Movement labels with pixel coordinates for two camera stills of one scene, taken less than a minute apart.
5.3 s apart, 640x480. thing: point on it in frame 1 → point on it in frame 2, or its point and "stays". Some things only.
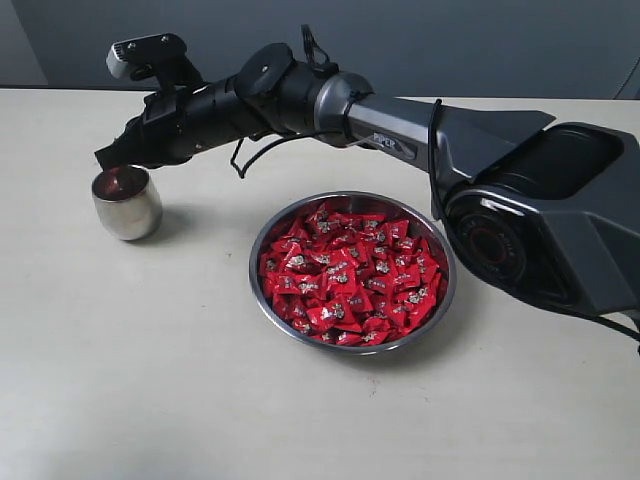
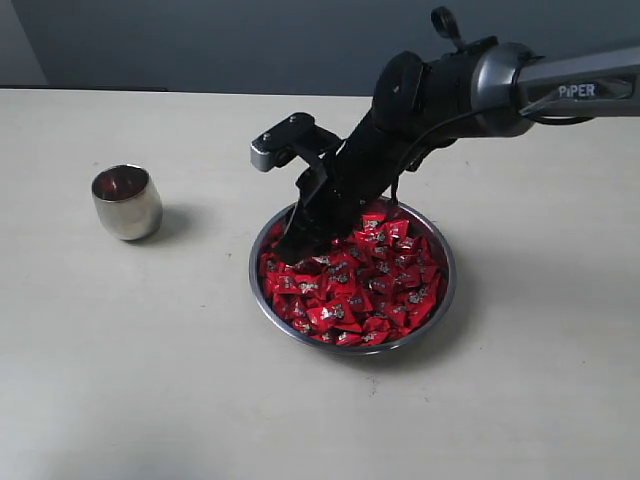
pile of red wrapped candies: x=351 y=278 stays
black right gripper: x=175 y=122 → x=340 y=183
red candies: x=120 y=183 stays
